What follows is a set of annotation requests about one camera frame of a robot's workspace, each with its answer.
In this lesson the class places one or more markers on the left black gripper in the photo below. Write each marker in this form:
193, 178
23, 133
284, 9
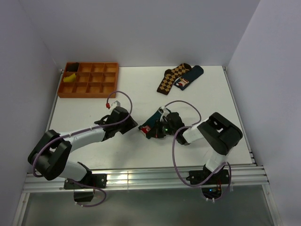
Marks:
130, 124

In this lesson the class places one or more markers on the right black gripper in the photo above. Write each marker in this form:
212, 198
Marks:
156, 133

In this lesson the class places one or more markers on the green reindeer sock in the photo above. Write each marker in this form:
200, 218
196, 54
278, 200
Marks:
150, 124

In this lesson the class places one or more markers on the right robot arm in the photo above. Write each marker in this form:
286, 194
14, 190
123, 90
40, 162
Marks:
221, 134

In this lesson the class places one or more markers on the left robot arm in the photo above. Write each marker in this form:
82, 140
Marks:
50, 155

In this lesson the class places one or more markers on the navy snowman sock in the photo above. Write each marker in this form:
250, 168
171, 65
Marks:
185, 80

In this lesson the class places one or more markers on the orange compartment tray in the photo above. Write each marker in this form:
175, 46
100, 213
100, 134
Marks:
93, 80

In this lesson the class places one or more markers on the brown argyle sock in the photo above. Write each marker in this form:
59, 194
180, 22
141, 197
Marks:
170, 76

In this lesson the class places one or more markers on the rolled yellow sock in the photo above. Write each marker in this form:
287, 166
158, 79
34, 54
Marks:
70, 78

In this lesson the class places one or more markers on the rolled black sock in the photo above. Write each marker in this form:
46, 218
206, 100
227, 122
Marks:
72, 67

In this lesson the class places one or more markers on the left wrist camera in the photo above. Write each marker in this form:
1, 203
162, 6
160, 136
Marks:
112, 106

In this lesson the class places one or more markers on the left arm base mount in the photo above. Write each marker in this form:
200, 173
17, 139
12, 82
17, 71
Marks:
84, 190

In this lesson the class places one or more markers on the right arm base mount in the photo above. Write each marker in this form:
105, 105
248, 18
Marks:
218, 183

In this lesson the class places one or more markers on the aluminium front rail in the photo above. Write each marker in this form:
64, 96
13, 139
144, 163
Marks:
149, 178

